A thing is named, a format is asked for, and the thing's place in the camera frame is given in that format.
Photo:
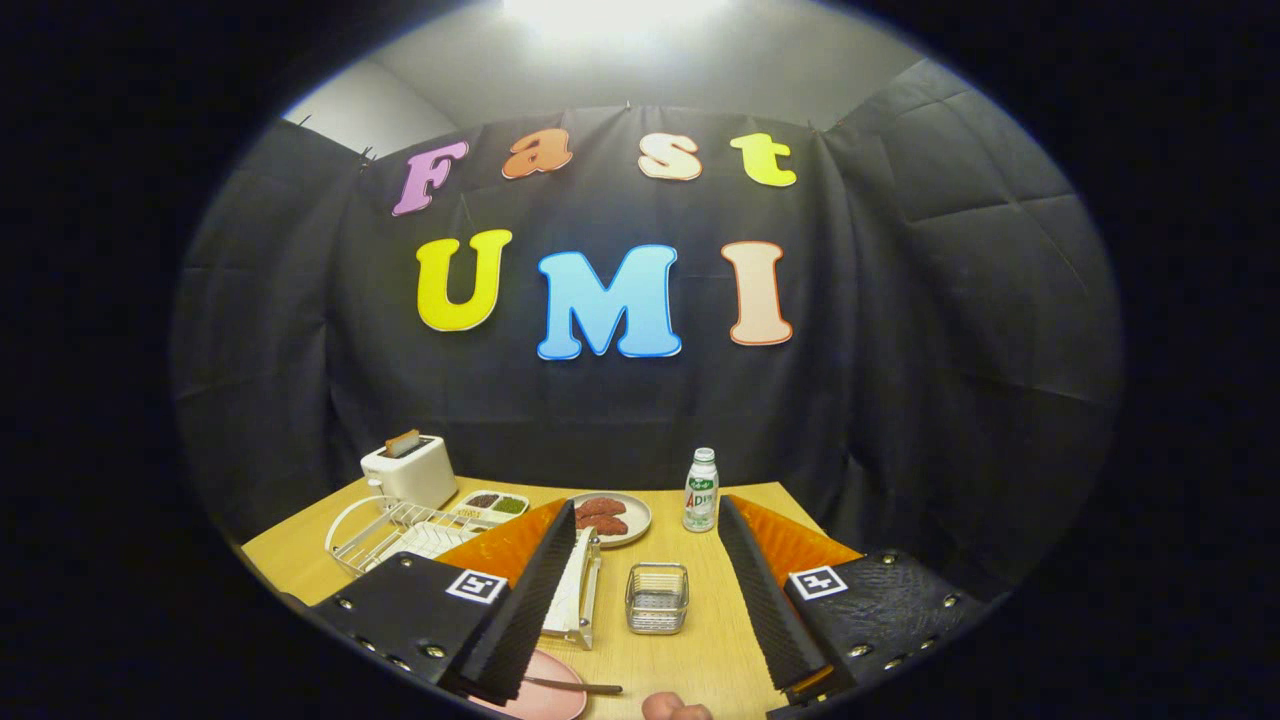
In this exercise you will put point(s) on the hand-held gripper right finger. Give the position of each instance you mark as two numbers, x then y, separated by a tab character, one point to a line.
765	600

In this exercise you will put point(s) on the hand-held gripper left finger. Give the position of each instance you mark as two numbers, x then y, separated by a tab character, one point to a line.
535	610

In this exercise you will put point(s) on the beige round plate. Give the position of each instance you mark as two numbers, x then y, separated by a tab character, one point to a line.
638	520

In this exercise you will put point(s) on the white drink bottle green label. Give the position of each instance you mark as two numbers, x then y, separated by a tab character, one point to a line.
701	495

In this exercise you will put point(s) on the brown meat piece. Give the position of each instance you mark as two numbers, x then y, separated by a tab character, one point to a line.
605	525
600	507

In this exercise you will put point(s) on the white toaster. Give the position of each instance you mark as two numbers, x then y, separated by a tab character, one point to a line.
415	475

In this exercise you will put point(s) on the toast slice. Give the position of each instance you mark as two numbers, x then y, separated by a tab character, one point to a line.
402	443

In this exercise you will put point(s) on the white divided bean tray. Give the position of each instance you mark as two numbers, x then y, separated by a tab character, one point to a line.
510	505

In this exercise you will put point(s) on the pink plate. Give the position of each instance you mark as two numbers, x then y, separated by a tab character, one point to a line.
555	705

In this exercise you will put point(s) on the ceiling light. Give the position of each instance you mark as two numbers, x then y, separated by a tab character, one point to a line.
610	15

